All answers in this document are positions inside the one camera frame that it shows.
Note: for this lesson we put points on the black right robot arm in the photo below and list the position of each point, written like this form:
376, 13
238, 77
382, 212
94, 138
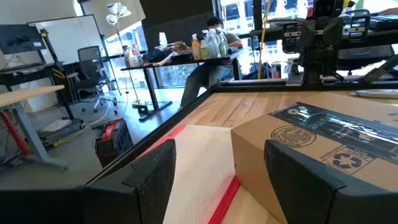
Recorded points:
317, 71

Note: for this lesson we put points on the brown crumpled item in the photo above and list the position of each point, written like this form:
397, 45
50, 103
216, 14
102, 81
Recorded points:
181, 47

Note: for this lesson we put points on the white mesh pouch red trim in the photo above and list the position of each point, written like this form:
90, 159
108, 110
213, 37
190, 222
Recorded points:
202, 171

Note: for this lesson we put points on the green spray bottle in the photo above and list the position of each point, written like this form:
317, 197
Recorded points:
223, 45

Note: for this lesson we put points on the orange spray bottle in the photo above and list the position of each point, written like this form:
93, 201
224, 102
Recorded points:
196, 49

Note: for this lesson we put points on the white whiteboard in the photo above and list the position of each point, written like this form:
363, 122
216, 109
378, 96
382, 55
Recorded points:
71, 37

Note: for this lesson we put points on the black office table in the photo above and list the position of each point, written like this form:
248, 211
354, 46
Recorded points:
151, 88

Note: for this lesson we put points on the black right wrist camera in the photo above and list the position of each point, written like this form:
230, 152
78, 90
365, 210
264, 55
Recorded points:
325, 8

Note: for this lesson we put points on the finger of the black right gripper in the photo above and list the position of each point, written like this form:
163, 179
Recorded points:
357, 25
290, 37

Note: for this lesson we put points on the grey mesh office chair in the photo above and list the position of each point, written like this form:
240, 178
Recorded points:
90, 68

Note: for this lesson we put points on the wooden desk grey legs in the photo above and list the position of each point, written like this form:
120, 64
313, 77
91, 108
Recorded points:
25, 93

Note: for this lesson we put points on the red white spray bottle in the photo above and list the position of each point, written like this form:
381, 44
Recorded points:
136, 56

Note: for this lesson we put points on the black computer monitor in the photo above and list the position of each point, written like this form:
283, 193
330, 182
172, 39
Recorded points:
18, 39

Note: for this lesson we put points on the black monitor cart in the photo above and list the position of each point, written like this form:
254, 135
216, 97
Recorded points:
31, 76

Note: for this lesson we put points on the red metal pole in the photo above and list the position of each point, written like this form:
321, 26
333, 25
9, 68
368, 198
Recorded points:
14, 133

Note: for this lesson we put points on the person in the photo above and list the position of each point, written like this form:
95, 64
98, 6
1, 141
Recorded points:
202, 77

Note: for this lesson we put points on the dark cloth bundle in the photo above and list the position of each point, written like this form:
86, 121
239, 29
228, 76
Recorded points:
157, 56

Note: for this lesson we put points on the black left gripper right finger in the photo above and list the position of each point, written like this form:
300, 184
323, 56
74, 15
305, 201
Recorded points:
311, 193

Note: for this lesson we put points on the red black tool case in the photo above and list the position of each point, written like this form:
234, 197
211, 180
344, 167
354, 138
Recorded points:
112, 146

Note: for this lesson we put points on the pale yellow spray bottle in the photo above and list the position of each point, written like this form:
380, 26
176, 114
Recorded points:
204, 49

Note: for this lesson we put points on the taped brown cardboard box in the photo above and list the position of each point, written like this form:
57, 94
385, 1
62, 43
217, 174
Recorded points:
252, 158

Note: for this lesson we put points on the white flower floor lamp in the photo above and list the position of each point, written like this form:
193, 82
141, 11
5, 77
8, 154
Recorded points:
112, 19

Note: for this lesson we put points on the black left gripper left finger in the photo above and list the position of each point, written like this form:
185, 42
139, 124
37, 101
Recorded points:
152, 174

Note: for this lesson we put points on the clear plastic bottle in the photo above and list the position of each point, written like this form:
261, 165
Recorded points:
213, 45

